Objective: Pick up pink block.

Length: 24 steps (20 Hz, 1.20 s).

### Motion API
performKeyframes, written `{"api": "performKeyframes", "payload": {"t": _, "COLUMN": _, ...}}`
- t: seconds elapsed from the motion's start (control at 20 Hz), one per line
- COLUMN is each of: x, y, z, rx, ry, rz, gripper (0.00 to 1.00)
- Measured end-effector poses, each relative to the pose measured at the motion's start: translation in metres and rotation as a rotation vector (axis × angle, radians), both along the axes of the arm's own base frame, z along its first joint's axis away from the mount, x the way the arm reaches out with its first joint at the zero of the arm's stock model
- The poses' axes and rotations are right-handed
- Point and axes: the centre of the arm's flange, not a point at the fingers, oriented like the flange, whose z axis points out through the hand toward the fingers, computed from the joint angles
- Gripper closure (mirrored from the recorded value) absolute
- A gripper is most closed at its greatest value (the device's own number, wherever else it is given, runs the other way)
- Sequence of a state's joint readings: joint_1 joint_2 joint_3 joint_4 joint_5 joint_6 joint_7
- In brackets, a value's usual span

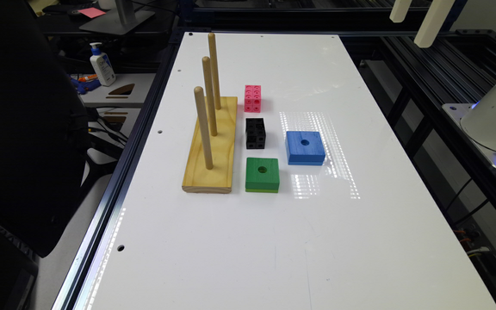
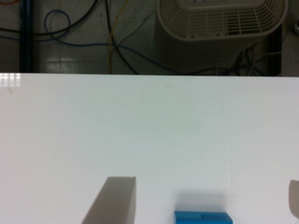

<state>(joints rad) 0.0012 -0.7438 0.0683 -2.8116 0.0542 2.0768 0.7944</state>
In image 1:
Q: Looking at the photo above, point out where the pink linking cube block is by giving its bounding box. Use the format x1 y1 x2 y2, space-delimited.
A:
244 85 262 113

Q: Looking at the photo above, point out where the wooden peg base board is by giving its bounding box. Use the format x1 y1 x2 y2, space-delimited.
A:
182 96 238 194

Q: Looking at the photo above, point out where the black linking cube block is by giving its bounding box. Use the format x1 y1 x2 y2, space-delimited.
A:
245 118 266 149

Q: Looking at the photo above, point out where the far wooden peg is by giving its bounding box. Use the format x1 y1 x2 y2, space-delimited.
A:
208 33 221 110

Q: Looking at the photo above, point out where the blue tool on side desk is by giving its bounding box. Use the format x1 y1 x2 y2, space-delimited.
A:
71 75 101 95

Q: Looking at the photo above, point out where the green square block with hole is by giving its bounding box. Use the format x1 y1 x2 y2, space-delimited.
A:
245 158 280 193

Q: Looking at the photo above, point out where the middle wooden peg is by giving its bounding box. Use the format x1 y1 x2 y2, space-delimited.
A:
201 56 217 136

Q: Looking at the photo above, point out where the near wooden peg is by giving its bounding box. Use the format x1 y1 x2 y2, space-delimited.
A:
194 86 214 170

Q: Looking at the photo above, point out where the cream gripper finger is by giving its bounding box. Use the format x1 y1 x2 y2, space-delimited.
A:
389 0 412 23
414 0 455 48

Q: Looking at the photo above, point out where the silver monitor stand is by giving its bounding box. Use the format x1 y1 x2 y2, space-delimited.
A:
79 0 154 35

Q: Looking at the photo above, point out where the white lotion pump bottle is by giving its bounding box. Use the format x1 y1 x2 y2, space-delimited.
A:
90 42 116 86

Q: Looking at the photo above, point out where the wooden peg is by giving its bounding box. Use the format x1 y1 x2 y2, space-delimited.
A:
201 56 217 136
194 86 214 170
208 33 221 110

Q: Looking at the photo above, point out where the pink sticky note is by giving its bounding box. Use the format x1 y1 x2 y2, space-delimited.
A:
78 7 106 19

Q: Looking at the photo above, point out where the blue square block with hole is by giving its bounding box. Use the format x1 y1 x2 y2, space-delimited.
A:
286 131 326 165

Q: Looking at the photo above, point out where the black office chair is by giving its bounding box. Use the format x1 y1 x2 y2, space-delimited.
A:
0 0 90 257

